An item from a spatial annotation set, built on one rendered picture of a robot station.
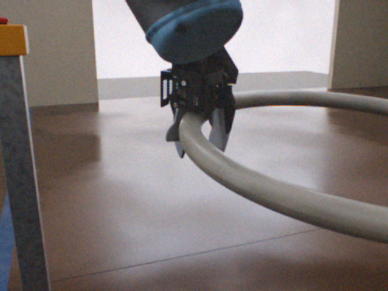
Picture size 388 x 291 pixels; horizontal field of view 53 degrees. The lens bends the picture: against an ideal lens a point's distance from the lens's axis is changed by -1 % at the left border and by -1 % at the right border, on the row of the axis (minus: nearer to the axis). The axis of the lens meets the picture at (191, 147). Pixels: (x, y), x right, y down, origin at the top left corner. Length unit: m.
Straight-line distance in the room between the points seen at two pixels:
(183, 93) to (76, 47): 5.64
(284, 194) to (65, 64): 5.89
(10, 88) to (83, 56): 5.01
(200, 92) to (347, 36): 7.66
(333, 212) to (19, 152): 1.01
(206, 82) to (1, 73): 0.77
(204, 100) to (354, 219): 0.28
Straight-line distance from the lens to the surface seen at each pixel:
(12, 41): 1.16
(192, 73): 0.52
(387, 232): 0.35
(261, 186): 0.36
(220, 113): 0.58
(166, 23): 0.35
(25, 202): 1.28
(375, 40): 8.63
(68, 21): 6.15
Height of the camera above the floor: 1.06
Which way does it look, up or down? 17 degrees down
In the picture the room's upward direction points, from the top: straight up
